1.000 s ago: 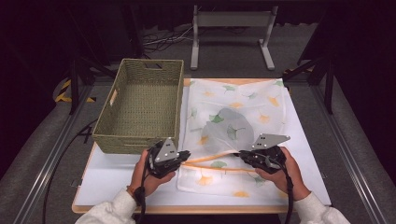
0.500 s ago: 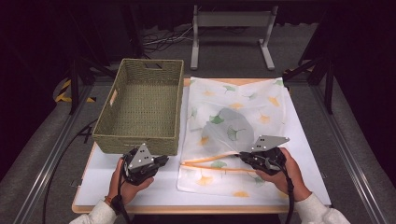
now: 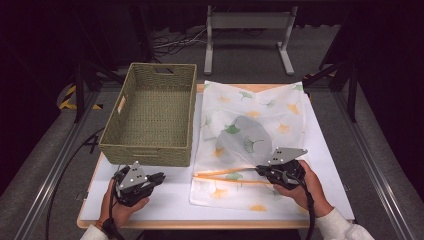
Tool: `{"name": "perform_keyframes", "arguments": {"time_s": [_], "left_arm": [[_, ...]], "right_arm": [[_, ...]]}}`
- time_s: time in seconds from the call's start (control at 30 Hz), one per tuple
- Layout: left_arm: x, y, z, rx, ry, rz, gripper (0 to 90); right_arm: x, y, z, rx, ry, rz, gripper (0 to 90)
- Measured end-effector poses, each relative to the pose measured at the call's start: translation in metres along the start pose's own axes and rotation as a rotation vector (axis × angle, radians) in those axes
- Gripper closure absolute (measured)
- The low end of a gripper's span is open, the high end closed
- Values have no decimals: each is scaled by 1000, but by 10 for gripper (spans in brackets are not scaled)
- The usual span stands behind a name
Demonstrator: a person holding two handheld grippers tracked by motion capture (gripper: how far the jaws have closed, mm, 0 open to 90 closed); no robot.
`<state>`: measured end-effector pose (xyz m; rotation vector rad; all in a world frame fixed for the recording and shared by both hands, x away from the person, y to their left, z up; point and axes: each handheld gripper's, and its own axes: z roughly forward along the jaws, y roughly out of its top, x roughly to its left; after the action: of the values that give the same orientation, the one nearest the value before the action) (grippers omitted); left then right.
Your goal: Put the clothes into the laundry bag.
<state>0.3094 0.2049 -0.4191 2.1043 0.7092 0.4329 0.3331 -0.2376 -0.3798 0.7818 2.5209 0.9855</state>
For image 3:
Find green woven basket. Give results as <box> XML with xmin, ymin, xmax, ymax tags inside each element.
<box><xmin>98</xmin><ymin>62</ymin><xmax>198</xmax><ymax>168</ymax></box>

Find black metal stand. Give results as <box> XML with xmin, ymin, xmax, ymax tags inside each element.
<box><xmin>70</xmin><ymin>59</ymin><xmax>126</xmax><ymax>124</ymax></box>
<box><xmin>299</xmin><ymin>59</ymin><xmax>360</xmax><ymax>124</ymax></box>

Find grey metal table frame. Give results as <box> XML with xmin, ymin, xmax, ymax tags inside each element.
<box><xmin>203</xmin><ymin>4</ymin><xmax>299</xmax><ymax>77</ymax></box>

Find black floor cable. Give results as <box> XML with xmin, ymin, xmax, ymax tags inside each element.
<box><xmin>44</xmin><ymin>127</ymin><xmax>106</xmax><ymax>240</ymax></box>

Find aluminium floor rail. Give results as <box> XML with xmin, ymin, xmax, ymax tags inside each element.
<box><xmin>13</xmin><ymin>89</ymin><xmax>102</xmax><ymax>240</ymax></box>
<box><xmin>332</xmin><ymin>89</ymin><xmax>415</xmax><ymax>240</ymax></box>

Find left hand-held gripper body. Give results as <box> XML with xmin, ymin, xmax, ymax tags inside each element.
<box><xmin>112</xmin><ymin>160</ymin><xmax>158</xmax><ymax>208</ymax></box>

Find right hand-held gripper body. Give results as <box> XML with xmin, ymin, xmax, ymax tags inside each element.
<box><xmin>263</xmin><ymin>147</ymin><xmax>309</xmax><ymax>191</ymax></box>

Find bundle of floor cables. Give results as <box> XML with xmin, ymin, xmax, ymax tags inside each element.
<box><xmin>152</xmin><ymin>27</ymin><xmax>210</xmax><ymax>57</ymax></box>

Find white table mat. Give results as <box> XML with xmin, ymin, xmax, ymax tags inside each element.
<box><xmin>79</xmin><ymin>91</ymin><xmax>356</xmax><ymax>222</ymax></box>

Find yellow black hazard tape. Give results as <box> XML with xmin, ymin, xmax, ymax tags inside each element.
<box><xmin>58</xmin><ymin>84</ymin><xmax>103</xmax><ymax>111</ymax></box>

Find person's right hand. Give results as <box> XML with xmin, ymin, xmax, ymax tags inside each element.
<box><xmin>273</xmin><ymin>159</ymin><xmax>335</xmax><ymax>219</ymax></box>

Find person's left hand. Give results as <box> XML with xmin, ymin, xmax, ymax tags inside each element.
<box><xmin>99</xmin><ymin>176</ymin><xmax>151</xmax><ymax>230</ymax></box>

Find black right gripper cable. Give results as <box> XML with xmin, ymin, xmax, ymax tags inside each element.
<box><xmin>292</xmin><ymin>179</ymin><xmax>317</xmax><ymax>240</ymax></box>

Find white leaf-print laundry bag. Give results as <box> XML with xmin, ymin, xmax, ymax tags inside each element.
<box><xmin>189</xmin><ymin>79</ymin><xmax>310</xmax><ymax>213</ymax></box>

